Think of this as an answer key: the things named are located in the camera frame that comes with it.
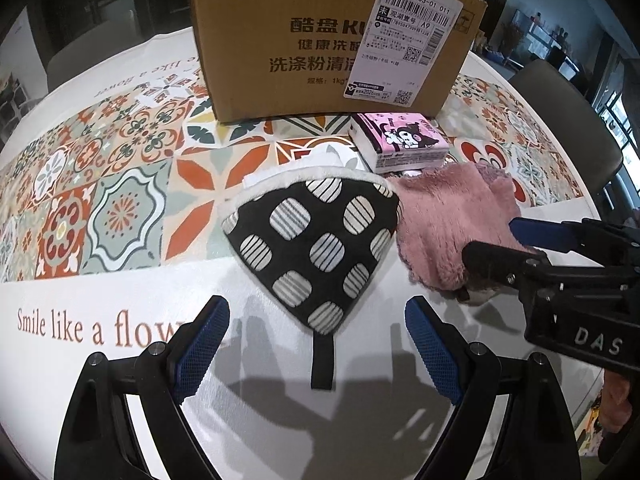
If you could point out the white tv cabinet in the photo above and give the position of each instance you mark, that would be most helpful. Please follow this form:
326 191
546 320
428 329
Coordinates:
520 57

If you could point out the black dotted triangular bib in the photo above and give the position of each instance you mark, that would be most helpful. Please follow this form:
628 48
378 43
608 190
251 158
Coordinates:
300 230

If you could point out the pink cartoon tissue pack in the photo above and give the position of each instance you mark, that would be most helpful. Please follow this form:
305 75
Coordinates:
400 135

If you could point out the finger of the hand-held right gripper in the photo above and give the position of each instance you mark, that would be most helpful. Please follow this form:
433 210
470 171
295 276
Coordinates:
490 260
540 235

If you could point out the grey dining chair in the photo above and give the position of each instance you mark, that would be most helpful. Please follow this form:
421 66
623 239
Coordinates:
90 65
560 110

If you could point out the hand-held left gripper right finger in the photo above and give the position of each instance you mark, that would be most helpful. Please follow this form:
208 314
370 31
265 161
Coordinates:
435 355

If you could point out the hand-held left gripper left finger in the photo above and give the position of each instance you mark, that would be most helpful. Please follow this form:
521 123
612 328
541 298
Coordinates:
200 350

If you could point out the pink fluffy cloth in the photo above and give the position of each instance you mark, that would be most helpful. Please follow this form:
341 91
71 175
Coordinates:
450 220

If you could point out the white storage rack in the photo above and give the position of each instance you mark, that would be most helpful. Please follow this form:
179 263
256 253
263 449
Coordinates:
11 102

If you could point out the person's right hand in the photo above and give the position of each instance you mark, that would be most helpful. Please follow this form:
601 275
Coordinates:
615 400

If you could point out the brown cardboard box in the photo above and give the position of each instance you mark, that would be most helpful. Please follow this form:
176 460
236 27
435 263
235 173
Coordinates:
280 60

